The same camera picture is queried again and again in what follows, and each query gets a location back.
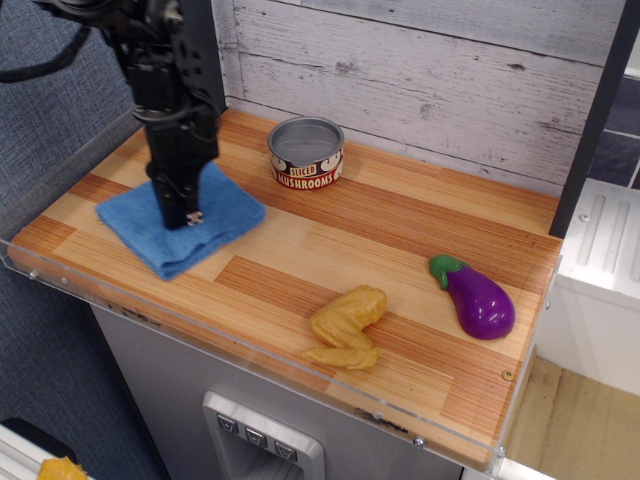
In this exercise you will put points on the white toy sink counter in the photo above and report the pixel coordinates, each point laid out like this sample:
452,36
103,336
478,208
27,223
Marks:
590,324

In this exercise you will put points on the yellow toy chicken wing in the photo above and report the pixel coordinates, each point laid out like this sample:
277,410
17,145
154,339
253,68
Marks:
341,324

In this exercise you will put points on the purple toy eggplant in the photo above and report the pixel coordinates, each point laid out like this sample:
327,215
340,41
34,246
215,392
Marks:
484,309

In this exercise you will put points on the dark frame post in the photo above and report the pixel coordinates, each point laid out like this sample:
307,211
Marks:
614,69
198,55

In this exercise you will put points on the dark right frame post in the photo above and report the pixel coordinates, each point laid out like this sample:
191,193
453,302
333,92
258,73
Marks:
614,69

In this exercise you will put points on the silver dispenser panel with buttons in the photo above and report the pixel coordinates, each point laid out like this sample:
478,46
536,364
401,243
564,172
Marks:
251,445

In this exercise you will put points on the blue cloth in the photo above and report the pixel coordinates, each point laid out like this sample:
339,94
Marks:
135,217

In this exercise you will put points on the dark left frame post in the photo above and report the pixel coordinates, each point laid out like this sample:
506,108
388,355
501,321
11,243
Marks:
198,55

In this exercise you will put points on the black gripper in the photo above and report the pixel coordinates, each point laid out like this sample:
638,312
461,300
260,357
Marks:
179,152

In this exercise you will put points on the grey toy fridge cabinet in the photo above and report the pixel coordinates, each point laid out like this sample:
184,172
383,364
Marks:
168,373

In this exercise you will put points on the sliced mushrooms tin can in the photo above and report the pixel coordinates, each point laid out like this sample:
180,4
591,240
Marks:
307,153

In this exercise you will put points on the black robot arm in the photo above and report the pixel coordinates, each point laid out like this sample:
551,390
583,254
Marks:
170,61

